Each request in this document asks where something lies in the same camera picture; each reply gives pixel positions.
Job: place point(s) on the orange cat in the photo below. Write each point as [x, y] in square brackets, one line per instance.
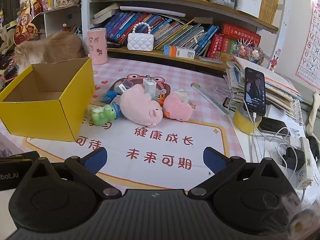
[50, 50]

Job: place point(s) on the large pink plush pig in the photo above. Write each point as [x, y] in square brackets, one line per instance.
[138, 107]

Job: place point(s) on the sparkly toy crown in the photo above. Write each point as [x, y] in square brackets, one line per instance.
[250, 52]

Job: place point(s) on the dark flat device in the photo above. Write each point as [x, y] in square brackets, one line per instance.
[227, 103]

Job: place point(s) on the small pink plush toy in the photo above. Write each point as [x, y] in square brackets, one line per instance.
[177, 107]

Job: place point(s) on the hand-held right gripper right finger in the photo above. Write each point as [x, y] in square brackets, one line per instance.
[214, 160]

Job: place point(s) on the grey-blue small toy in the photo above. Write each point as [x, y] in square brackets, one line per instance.
[120, 87]

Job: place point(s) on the white bone-shaped object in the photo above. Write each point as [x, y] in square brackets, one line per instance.
[313, 110]

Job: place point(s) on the stack of papers and booklets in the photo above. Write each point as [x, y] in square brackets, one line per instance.
[277, 85]

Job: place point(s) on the yellow tape roll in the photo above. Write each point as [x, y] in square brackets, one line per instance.
[243, 123]

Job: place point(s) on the white yellow bottle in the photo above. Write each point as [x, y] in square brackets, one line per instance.
[51, 1]

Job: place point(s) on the white charger plug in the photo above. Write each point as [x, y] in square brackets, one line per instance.
[150, 86]

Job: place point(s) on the green frog toy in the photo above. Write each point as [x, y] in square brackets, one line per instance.
[101, 113]

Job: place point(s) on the black power adapter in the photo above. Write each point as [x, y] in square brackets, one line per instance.
[293, 157]

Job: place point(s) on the black smartphone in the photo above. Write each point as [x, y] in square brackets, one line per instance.
[254, 90]

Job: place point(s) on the alphabet wall poster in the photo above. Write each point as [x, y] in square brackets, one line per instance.
[310, 50]

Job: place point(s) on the cup of pencils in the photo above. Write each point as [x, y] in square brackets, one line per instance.
[72, 29]

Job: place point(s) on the yellow cardboard box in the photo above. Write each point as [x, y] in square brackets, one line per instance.
[37, 117]

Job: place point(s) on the pink cylinder container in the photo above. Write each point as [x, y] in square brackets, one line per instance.
[97, 46]

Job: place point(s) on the deer wall sticker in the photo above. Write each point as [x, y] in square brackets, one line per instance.
[274, 61]

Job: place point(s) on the clear plastic ruler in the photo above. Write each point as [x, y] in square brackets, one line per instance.
[210, 100]

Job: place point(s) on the white power strip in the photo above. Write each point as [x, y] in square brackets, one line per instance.
[306, 165]

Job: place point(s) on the stack of pale books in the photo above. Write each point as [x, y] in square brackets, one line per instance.
[105, 13]

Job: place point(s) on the grey flat case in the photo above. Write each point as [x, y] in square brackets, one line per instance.
[210, 60]

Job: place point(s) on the white side shelf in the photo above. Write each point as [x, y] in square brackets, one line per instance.
[55, 20]

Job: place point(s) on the bamboo mat roll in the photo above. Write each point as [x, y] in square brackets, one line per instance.
[270, 1]

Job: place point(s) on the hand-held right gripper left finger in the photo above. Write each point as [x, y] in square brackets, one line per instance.
[96, 160]

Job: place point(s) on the red gold festive decoration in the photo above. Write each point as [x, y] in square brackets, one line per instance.
[26, 25]

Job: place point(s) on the row of colourful books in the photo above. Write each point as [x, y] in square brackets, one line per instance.
[170, 31]

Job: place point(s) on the lilac small container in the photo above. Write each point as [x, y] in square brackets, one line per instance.
[129, 84]

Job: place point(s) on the pink checkered desk mat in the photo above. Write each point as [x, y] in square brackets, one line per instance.
[160, 152]

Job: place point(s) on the white wooden bookshelf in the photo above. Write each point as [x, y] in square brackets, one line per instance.
[175, 1]

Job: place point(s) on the white flat board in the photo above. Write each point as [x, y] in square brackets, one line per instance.
[152, 10]

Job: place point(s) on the orange blue white carton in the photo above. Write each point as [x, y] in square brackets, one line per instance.
[178, 52]

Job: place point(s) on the white pen container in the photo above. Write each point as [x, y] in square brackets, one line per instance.
[248, 3]

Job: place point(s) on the black power bank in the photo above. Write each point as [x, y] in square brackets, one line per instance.
[272, 125]

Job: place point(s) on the red boxed dictionary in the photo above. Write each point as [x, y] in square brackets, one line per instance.
[241, 31]

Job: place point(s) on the red standing books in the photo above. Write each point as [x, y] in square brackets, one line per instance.
[216, 47]

